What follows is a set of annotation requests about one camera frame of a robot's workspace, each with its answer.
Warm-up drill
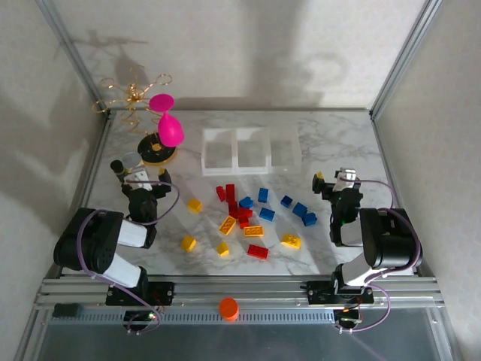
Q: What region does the small black bottle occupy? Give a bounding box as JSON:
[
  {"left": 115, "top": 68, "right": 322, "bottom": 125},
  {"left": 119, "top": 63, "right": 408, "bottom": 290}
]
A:
[{"left": 110, "top": 160, "right": 127, "bottom": 183}]

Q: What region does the yellow can with white lid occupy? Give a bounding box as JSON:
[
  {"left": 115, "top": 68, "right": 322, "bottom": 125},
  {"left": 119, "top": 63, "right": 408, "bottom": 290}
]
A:
[{"left": 123, "top": 151, "right": 144, "bottom": 169}]

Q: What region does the pink wine glass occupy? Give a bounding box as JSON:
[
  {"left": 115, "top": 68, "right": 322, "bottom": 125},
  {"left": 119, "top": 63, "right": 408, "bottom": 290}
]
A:
[{"left": 148, "top": 93, "right": 186, "bottom": 148}]

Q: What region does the small circuit board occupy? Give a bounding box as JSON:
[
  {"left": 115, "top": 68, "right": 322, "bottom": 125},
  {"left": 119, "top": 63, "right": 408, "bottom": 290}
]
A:
[
  {"left": 123, "top": 310, "right": 159, "bottom": 325},
  {"left": 335, "top": 307, "right": 364, "bottom": 326}
]

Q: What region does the small black box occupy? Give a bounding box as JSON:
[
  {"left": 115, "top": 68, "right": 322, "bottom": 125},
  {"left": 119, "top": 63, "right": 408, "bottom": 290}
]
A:
[{"left": 52, "top": 302, "right": 81, "bottom": 319}]

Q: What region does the orange plastic cylinder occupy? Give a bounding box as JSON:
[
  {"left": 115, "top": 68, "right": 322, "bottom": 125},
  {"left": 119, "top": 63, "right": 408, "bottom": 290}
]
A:
[{"left": 219, "top": 297, "right": 241, "bottom": 323}]

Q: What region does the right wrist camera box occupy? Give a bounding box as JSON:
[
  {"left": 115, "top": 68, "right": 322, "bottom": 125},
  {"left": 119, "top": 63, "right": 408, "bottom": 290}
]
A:
[{"left": 335, "top": 168, "right": 358, "bottom": 192}]

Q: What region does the gold wire glass rack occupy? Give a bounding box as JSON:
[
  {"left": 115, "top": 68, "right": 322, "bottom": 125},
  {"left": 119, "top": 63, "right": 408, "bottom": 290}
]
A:
[{"left": 92, "top": 65, "right": 178, "bottom": 168}]

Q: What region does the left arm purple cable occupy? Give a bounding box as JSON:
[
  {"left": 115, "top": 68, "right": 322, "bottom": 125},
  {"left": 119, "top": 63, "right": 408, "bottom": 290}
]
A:
[{"left": 76, "top": 179, "right": 180, "bottom": 335}]

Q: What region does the aluminium extrusion frame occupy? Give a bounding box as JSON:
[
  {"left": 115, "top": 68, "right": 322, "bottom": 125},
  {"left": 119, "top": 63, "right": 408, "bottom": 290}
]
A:
[{"left": 14, "top": 0, "right": 465, "bottom": 361}]

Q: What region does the grey perforated cable duct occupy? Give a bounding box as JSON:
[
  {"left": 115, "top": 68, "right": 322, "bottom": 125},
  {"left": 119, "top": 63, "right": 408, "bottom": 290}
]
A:
[{"left": 74, "top": 308, "right": 338, "bottom": 326}]

